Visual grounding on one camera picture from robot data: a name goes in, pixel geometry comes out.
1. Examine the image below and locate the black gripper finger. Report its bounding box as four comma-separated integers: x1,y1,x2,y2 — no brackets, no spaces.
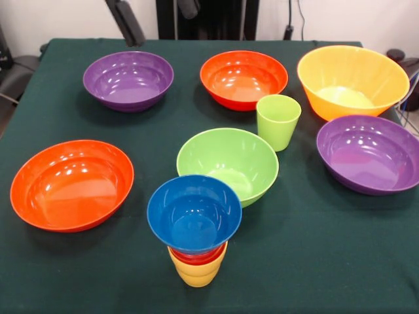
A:
104,0,147,48
178,0,202,20

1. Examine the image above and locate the green plastic bowl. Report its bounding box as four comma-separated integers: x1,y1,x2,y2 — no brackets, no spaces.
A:
176,128,280,209

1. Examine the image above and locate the small blue plastic bowl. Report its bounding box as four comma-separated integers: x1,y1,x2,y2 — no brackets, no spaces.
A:
146,175,244,256

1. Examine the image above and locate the red plastic cup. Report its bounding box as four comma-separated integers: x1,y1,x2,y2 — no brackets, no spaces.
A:
169,241,228,266

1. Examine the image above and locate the yellow plastic cup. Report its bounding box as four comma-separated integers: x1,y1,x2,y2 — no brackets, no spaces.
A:
167,241,228,288

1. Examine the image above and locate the purple plastic bowl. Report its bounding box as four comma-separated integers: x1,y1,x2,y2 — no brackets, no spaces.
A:
316,114,419,196
82,50,174,114

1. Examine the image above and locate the orange-red plastic bowl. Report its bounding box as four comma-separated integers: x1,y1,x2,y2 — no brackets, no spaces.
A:
200,50,289,112
10,139,135,234

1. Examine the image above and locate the black chair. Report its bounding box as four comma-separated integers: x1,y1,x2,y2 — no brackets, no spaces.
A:
386,48,419,78
0,54,42,99

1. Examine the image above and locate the green plastic cup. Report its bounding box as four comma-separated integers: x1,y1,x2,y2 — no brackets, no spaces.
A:
256,94,302,152

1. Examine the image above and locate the large orange plastic bowl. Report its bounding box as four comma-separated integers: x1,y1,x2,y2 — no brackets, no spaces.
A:
297,44,410,122

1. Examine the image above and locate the dark green tablecloth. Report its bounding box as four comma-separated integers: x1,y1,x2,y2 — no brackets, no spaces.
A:
0,38,419,314

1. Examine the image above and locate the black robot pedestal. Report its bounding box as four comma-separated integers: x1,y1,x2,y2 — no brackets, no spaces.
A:
155,0,260,41

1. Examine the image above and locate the black wall cable plug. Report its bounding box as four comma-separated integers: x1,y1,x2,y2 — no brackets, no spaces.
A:
283,0,305,42

